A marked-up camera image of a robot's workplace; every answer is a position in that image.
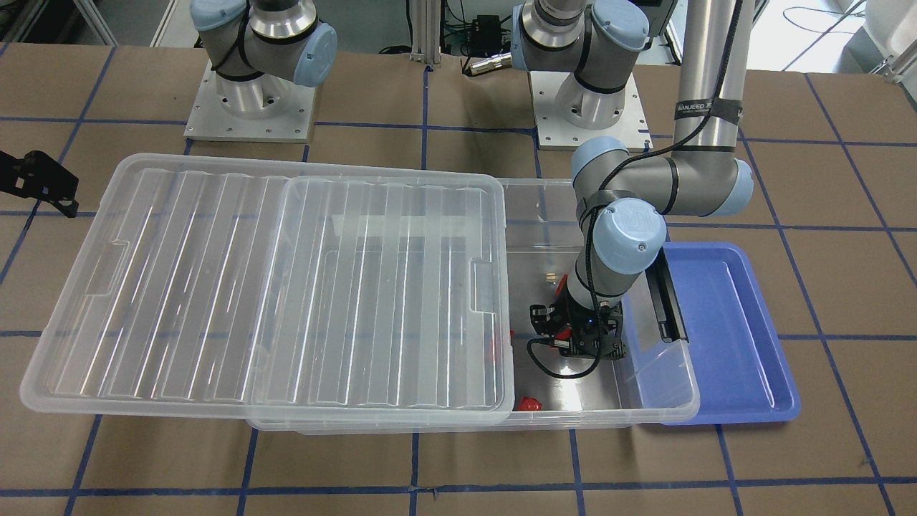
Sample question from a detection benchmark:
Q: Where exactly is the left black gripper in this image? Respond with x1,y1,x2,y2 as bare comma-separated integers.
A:
529,275,628,362

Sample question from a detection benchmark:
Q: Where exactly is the clear plastic box lid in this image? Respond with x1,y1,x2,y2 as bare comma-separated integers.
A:
20,153,514,430

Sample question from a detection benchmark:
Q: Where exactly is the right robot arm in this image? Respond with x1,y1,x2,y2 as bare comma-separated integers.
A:
2,1,338,218

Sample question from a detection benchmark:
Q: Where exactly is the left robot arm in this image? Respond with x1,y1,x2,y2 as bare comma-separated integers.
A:
509,1,757,366

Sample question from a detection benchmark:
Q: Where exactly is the clear plastic storage box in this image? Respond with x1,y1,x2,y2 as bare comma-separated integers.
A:
244,178,701,434

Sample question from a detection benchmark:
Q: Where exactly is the blue plastic tray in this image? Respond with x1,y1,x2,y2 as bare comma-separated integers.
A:
663,242,800,426

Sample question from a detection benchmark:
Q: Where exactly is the black box latch handle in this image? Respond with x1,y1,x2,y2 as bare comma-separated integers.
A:
645,254,688,343

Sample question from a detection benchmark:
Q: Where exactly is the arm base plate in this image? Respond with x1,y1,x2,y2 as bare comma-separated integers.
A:
529,71,652,151
184,62,317,143

